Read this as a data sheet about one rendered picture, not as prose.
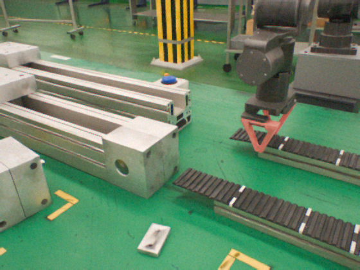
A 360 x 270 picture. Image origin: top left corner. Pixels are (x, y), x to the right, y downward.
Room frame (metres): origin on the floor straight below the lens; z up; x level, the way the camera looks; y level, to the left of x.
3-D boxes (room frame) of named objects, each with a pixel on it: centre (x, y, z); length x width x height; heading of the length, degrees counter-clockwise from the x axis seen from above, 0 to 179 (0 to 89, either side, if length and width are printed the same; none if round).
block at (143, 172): (0.49, 0.06, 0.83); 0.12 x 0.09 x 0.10; 146
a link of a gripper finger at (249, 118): (0.53, -0.16, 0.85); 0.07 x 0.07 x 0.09; 56
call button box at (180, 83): (0.83, 0.03, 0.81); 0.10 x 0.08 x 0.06; 146
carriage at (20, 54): (1.03, 0.54, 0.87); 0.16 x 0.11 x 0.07; 56
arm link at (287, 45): (0.55, -0.17, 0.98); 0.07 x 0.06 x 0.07; 143
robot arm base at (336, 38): (0.93, -0.46, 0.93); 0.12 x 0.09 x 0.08; 63
